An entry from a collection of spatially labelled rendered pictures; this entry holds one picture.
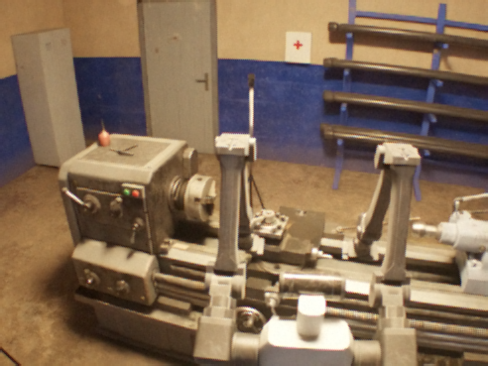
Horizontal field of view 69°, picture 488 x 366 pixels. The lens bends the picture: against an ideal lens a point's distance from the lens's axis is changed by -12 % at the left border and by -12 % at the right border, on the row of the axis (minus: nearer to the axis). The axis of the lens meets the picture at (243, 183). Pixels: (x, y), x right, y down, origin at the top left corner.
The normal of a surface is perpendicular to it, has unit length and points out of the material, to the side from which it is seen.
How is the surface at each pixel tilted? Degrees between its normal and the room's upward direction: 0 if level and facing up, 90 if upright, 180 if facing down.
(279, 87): 90
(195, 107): 90
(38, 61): 90
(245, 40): 90
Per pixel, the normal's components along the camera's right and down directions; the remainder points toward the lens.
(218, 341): -0.06, -0.54
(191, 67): -0.29, 0.44
